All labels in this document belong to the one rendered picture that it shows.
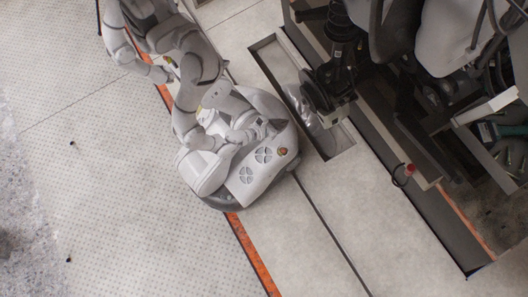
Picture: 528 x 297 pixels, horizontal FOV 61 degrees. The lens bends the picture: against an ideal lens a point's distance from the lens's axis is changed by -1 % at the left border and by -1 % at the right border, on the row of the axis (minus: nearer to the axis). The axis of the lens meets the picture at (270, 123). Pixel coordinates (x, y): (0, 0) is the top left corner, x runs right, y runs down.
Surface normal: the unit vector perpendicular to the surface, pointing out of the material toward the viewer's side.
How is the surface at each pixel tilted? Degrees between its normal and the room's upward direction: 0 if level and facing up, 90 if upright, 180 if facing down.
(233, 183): 38
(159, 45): 90
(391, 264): 0
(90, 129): 0
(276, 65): 0
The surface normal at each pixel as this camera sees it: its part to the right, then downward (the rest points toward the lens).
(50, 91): -0.12, -0.40
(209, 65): 0.75, 0.33
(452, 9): -0.74, 0.31
